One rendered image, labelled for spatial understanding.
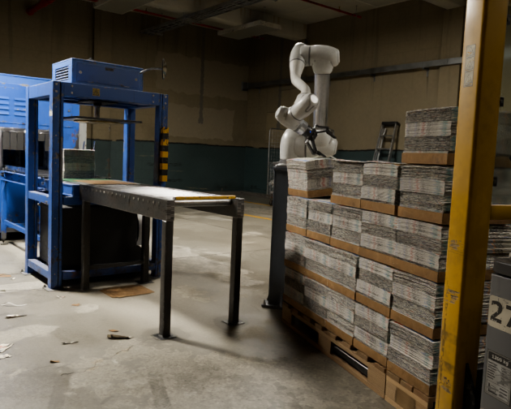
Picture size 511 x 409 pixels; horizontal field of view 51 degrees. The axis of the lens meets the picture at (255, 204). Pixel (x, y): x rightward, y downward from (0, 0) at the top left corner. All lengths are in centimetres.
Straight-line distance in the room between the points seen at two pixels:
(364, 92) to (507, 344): 1010
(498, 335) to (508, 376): 12
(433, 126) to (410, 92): 867
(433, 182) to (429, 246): 26
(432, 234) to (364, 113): 942
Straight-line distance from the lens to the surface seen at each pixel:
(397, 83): 1113
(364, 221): 263
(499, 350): 181
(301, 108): 314
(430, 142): 225
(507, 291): 176
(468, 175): 180
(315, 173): 321
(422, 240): 228
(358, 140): 1160
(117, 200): 362
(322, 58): 360
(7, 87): 650
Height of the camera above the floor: 107
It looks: 5 degrees down
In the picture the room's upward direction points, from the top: 3 degrees clockwise
